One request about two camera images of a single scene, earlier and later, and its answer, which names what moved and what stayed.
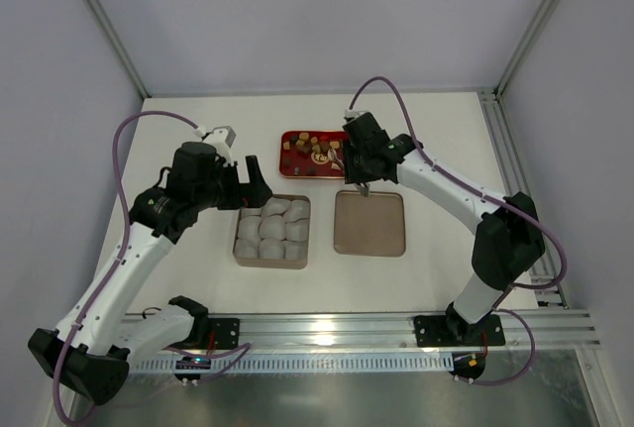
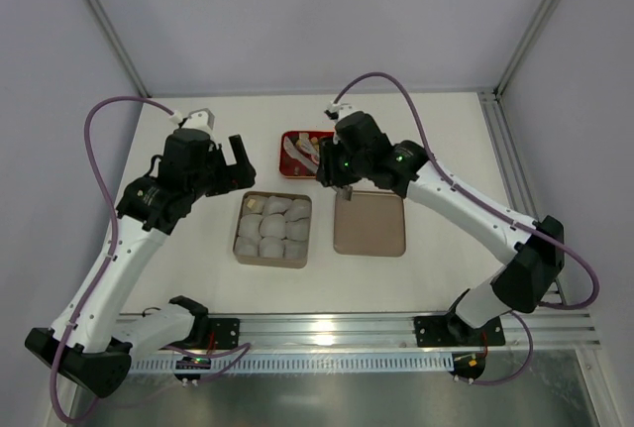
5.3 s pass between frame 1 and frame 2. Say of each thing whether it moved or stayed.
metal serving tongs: moved
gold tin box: stayed
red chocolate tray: stayed
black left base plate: stayed
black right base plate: stayed
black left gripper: moved
